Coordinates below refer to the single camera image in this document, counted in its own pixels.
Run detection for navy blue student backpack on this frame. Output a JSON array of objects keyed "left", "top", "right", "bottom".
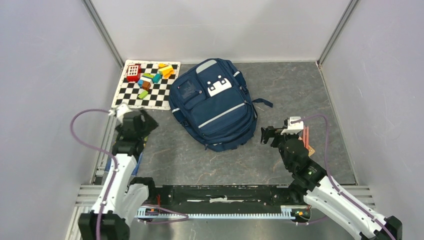
[{"left": 168, "top": 58, "right": 273, "bottom": 152}]

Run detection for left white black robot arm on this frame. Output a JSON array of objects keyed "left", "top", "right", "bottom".
[{"left": 78, "top": 105, "right": 158, "bottom": 240}]

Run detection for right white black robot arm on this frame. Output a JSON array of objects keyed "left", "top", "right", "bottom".
[{"left": 260, "top": 126, "right": 403, "bottom": 240}]

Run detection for red pencil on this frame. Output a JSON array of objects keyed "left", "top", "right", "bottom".
[{"left": 301, "top": 126, "right": 310, "bottom": 151}]

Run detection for green toy block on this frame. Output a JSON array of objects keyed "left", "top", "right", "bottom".
[{"left": 137, "top": 89, "right": 149, "bottom": 100}]

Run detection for orange spiral notepad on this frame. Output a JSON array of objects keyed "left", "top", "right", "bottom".
[{"left": 298, "top": 137, "right": 316, "bottom": 157}]

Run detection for black white checkered mat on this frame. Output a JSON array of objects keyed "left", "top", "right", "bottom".
[{"left": 111, "top": 59, "right": 181, "bottom": 111}]

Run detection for blue brown toy blocks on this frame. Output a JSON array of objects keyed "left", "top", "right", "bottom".
[{"left": 137, "top": 73, "right": 162, "bottom": 91}]

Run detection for red grid toy block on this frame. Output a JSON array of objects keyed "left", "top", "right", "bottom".
[{"left": 126, "top": 64, "right": 142, "bottom": 83}]

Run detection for yellow orange toy blocks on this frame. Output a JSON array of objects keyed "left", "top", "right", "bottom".
[{"left": 157, "top": 63, "right": 175, "bottom": 79}]

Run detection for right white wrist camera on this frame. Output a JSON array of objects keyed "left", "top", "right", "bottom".
[{"left": 281, "top": 116, "right": 304, "bottom": 135}]

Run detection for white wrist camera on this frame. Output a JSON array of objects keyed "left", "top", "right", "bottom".
[
  {"left": 108, "top": 103, "right": 133, "bottom": 124},
  {"left": 281, "top": 116, "right": 304, "bottom": 135}
]

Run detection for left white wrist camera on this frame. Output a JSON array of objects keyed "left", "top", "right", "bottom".
[{"left": 108, "top": 103, "right": 133, "bottom": 124}]

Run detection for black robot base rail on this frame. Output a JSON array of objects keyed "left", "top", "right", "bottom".
[{"left": 145, "top": 184, "right": 307, "bottom": 214}]

